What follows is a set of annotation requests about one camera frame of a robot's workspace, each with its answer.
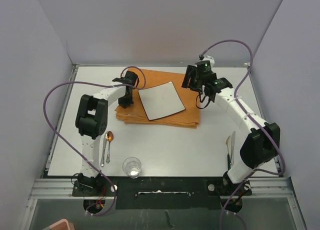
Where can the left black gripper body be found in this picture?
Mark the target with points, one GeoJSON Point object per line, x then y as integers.
{"type": "Point", "coordinates": [126, 100]}

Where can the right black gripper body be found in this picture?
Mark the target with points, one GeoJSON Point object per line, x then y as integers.
{"type": "Point", "coordinates": [198, 83]}

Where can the white square plate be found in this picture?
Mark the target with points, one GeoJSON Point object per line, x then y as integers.
{"type": "Point", "coordinates": [161, 101]}

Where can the orange cloth placemat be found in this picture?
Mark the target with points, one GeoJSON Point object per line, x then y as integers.
{"type": "Point", "coordinates": [135, 113]}

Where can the copper bowl spoon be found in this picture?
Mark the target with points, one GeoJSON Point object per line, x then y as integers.
{"type": "Point", "coordinates": [109, 138]}

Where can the clear drinking glass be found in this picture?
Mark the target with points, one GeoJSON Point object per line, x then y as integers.
{"type": "Point", "coordinates": [132, 167]}

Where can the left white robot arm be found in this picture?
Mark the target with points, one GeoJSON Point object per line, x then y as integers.
{"type": "Point", "coordinates": [92, 120]}

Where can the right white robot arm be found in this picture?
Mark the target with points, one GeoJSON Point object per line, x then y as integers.
{"type": "Point", "coordinates": [262, 138]}

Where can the silver butter knife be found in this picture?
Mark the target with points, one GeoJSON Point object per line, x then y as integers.
{"type": "Point", "coordinates": [103, 155]}

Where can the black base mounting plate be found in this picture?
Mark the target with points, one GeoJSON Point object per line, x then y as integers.
{"type": "Point", "coordinates": [164, 193]}

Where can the pink box corner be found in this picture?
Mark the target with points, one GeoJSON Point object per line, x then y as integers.
{"type": "Point", "coordinates": [62, 224]}

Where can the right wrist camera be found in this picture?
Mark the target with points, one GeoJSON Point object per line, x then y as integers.
{"type": "Point", "coordinates": [203, 69]}

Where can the green handled silver knife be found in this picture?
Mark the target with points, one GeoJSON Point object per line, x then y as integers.
{"type": "Point", "coordinates": [231, 144]}

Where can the green handled gold fork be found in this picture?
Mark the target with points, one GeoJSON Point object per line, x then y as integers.
{"type": "Point", "coordinates": [228, 153]}

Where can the aluminium frame rail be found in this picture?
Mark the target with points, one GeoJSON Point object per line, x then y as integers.
{"type": "Point", "coordinates": [272, 206]}

